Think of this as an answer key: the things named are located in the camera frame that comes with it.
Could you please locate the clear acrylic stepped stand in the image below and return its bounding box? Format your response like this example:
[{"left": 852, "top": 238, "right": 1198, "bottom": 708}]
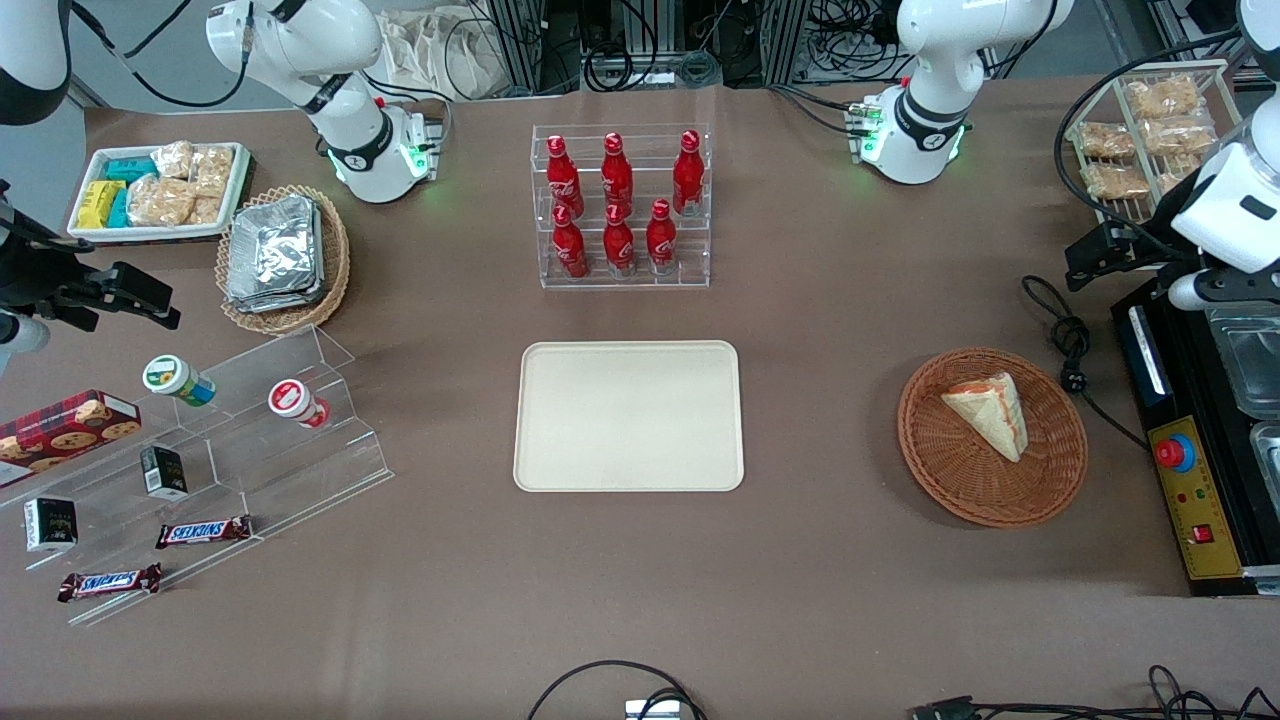
[{"left": 0, "top": 324, "right": 395, "bottom": 627}]

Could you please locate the red cola bottle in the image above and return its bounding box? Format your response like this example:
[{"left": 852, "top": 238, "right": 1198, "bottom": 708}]
[
  {"left": 645, "top": 198, "right": 679, "bottom": 274},
  {"left": 551, "top": 204, "right": 590, "bottom": 280},
  {"left": 671, "top": 129, "right": 706, "bottom": 217},
  {"left": 546, "top": 134, "right": 585, "bottom": 217},
  {"left": 602, "top": 202, "right": 637, "bottom": 275},
  {"left": 601, "top": 131, "right": 635, "bottom": 215}
]

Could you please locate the black power cable with plug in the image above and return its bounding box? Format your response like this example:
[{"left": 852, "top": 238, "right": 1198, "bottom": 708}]
[{"left": 1020, "top": 274, "right": 1151, "bottom": 452}]

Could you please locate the white rectangular snack tray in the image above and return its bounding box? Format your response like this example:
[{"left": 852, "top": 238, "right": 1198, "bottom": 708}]
[{"left": 67, "top": 141, "right": 252, "bottom": 244}]

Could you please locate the black coiled cable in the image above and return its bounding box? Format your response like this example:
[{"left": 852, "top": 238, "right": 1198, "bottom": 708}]
[{"left": 584, "top": 40, "right": 723, "bottom": 93}]

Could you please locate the small black carton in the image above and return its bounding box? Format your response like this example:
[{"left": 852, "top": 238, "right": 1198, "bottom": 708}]
[
  {"left": 23, "top": 496, "right": 80, "bottom": 554},
  {"left": 139, "top": 444, "right": 190, "bottom": 502}
]

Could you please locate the white wire rack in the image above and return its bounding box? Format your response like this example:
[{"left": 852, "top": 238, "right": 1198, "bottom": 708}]
[{"left": 1064, "top": 58, "right": 1249, "bottom": 227}]

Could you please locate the silver foil packet stack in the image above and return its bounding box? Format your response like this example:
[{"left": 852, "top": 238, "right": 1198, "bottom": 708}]
[{"left": 224, "top": 194, "right": 329, "bottom": 314}]

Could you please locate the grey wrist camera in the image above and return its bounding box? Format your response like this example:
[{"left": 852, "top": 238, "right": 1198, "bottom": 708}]
[
  {"left": 0, "top": 310, "right": 51, "bottom": 377},
  {"left": 1168, "top": 272, "right": 1263, "bottom": 312}
]

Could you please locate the oval light wicker basket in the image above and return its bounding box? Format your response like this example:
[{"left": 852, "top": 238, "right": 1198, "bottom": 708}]
[{"left": 215, "top": 184, "right": 352, "bottom": 337}]

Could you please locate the large steel food pan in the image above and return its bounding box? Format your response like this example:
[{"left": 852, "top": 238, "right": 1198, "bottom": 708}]
[{"left": 1204, "top": 298, "right": 1280, "bottom": 420}]

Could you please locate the red lid yogurt cup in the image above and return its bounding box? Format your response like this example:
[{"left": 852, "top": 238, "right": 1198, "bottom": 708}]
[{"left": 267, "top": 377, "right": 332, "bottom": 430}]

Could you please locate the black looped cable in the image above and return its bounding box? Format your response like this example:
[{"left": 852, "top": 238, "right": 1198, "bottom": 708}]
[{"left": 527, "top": 659, "right": 708, "bottom": 720}]

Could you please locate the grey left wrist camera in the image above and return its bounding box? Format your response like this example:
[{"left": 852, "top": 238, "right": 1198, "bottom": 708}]
[{"left": 1168, "top": 272, "right": 1263, "bottom": 312}]

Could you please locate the snickers chocolate bar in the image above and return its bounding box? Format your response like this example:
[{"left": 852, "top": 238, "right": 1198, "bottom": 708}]
[
  {"left": 56, "top": 562, "right": 164, "bottom": 604},
  {"left": 154, "top": 514, "right": 254, "bottom": 551}
]

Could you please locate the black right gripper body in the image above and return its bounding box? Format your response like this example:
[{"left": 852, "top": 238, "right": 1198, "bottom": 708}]
[{"left": 0, "top": 198, "right": 119, "bottom": 333}]

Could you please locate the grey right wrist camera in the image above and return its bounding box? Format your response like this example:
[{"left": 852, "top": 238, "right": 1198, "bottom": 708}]
[{"left": 0, "top": 310, "right": 51, "bottom": 377}]

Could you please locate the clear acrylic bottle rack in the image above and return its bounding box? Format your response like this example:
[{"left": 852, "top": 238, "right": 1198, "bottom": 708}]
[{"left": 531, "top": 123, "right": 712, "bottom": 292}]

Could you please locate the black appliance with yellow panel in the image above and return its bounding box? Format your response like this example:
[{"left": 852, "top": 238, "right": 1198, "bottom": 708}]
[{"left": 1111, "top": 274, "right": 1280, "bottom": 599}]

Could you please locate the round brown wicker basket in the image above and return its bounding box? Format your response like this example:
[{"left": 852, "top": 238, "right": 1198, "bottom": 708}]
[{"left": 897, "top": 346, "right": 1090, "bottom": 529}]

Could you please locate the yellow snack packet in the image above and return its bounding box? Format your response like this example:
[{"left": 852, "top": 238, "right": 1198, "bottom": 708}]
[{"left": 77, "top": 180, "right": 127, "bottom": 230}]

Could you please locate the green lid yogurt cup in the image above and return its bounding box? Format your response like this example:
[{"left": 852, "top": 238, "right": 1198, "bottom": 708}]
[{"left": 141, "top": 354, "right": 217, "bottom": 408}]

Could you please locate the small steel food pan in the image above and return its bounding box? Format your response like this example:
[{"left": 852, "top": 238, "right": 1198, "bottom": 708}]
[{"left": 1249, "top": 420, "right": 1280, "bottom": 492}]

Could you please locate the white fabric bag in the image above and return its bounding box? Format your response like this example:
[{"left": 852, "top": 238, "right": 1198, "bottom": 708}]
[{"left": 378, "top": 8, "right": 513, "bottom": 102}]

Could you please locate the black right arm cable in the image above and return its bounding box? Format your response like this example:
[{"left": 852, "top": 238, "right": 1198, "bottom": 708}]
[{"left": 68, "top": 0, "right": 253, "bottom": 110}]

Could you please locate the clear bag of pastry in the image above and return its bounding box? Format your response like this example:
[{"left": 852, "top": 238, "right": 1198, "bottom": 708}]
[
  {"left": 1126, "top": 75, "right": 1202, "bottom": 120},
  {"left": 1142, "top": 117, "right": 1220, "bottom": 157},
  {"left": 1081, "top": 162, "right": 1152, "bottom": 200},
  {"left": 1077, "top": 121, "right": 1138, "bottom": 160},
  {"left": 1155, "top": 150, "right": 1217, "bottom": 195}
]

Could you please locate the black tangled cable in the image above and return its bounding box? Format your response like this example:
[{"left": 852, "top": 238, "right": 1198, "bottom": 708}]
[{"left": 975, "top": 664, "right": 1280, "bottom": 720}]

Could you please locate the triangular sandwich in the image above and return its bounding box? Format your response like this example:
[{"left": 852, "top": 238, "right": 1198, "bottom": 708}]
[{"left": 940, "top": 371, "right": 1029, "bottom": 464}]

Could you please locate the red cookie box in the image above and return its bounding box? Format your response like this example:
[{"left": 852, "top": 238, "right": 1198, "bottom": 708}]
[{"left": 0, "top": 389, "right": 143, "bottom": 490}]

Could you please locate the beige plastic tray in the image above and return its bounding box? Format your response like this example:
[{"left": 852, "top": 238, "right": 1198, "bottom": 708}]
[{"left": 513, "top": 340, "right": 746, "bottom": 494}]

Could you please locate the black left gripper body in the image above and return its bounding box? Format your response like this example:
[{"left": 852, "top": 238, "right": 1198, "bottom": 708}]
[{"left": 1098, "top": 224, "right": 1203, "bottom": 289}]

